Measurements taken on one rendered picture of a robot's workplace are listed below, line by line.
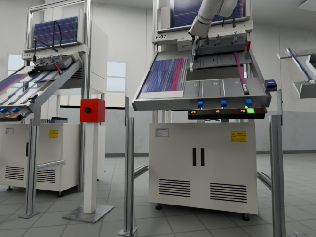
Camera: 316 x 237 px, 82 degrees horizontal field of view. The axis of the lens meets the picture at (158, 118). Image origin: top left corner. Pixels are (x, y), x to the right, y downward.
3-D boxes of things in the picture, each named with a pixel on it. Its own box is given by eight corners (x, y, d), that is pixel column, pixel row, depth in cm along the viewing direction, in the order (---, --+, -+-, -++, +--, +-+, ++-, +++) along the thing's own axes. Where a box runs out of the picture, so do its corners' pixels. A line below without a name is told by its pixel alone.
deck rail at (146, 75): (137, 110, 106) (134, 102, 102) (134, 110, 106) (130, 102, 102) (159, 57, 157) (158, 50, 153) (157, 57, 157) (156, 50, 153)
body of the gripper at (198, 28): (214, 15, 99) (206, 32, 109) (196, 10, 99) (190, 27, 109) (213, 24, 96) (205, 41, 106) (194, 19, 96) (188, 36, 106)
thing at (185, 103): (264, 107, 88) (267, 95, 83) (137, 110, 106) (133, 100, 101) (264, 106, 89) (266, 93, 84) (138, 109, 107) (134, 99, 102)
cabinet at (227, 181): (258, 225, 109) (255, 122, 113) (147, 210, 128) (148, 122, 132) (240, 191, 172) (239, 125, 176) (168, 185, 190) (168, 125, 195)
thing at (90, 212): (94, 224, 110) (98, 95, 115) (61, 218, 116) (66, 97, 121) (114, 208, 133) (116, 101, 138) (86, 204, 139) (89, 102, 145)
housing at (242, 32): (244, 51, 137) (246, 32, 128) (178, 58, 150) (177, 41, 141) (242, 47, 142) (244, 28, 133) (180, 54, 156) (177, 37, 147)
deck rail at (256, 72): (269, 107, 88) (272, 97, 84) (264, 107, 88) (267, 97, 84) (246, 48, 138) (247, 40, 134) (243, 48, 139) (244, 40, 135)
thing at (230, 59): (250, 69, 115) (252, 61, 112) (151, 76, 133) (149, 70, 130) (243, 48, 139) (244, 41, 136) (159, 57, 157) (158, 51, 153)
